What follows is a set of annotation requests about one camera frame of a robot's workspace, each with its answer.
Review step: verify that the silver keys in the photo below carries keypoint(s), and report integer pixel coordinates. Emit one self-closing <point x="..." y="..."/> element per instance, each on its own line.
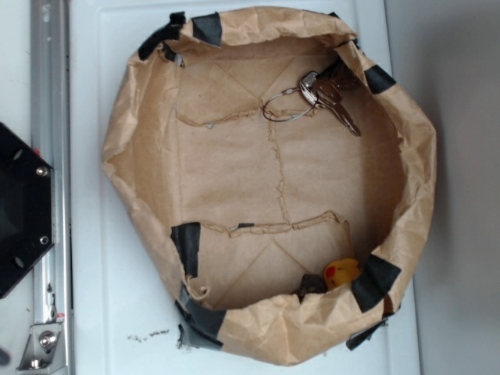
<point x="322" y="91"/>

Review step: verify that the brown paper bag bin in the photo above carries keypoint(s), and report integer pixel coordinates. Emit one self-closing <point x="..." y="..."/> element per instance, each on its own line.
<point x="235" y="209"/>

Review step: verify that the dark brown rock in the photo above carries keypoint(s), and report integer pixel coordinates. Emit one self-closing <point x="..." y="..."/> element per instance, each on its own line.
<point x="311" y="284"/>

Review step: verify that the yellow rubber duck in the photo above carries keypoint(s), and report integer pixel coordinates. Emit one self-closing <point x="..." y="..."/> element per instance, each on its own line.
<point x="341" y="272"/>

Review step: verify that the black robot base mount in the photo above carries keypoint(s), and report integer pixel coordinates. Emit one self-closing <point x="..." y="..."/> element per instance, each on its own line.
<point x="26" y="209"/>

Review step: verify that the aluminium extrusion rail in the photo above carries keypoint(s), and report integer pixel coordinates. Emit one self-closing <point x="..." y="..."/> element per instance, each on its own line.
<point x="50" y="134"/>

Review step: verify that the silver corner bracket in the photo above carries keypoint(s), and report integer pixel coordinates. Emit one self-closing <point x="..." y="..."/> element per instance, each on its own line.
<point x="45" y="350"/>

